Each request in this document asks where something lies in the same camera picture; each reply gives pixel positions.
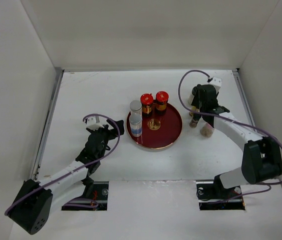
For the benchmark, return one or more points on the pink-lid spice shaker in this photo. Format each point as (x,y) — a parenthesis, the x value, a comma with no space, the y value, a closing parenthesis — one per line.
(207,130)

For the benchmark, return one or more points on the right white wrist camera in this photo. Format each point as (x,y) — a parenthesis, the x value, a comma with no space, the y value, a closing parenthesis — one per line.
(214,84)

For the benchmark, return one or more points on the silver-lid shaker light label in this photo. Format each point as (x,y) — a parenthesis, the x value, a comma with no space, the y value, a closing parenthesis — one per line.
(136,107)

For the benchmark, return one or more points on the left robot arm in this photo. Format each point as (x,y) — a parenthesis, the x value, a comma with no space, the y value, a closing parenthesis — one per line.
(37,199)

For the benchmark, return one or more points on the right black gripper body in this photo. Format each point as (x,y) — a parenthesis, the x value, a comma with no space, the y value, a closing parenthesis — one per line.
(196,103)

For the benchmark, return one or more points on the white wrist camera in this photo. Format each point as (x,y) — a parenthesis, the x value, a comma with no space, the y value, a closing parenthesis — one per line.
(214,84)
(93,123)

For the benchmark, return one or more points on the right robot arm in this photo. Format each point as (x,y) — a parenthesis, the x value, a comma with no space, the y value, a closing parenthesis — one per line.
(262,159)

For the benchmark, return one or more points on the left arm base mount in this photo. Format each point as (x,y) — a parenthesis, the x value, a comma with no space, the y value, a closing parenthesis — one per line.
(94,197)

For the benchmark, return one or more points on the silver-lid shaker blue label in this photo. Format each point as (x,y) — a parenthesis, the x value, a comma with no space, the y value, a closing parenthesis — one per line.
(135,121)

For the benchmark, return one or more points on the round red lacquer tray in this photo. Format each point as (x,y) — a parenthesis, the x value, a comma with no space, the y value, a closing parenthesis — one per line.
(158,131)

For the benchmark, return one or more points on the red-lid jar amber contents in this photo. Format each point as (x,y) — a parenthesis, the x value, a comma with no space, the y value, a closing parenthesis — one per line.
(147,104)

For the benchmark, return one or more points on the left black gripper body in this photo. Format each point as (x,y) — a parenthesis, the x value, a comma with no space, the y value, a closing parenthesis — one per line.
(108,134)

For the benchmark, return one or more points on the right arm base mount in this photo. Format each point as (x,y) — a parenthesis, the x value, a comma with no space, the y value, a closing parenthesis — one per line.
(212,196)

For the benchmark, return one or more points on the black-cap bottle white contents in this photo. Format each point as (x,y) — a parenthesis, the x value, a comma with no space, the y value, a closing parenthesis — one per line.
(193,96)

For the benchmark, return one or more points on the small gold-cap yellow bottle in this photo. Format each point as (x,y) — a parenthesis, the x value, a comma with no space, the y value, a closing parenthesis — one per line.
(194,120)

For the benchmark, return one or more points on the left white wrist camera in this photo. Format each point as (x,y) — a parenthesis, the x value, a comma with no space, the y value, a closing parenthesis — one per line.
(93,123)

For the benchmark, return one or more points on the red-lid jar dark sauce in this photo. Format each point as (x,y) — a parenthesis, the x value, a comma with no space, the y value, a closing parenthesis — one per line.
(161,100)

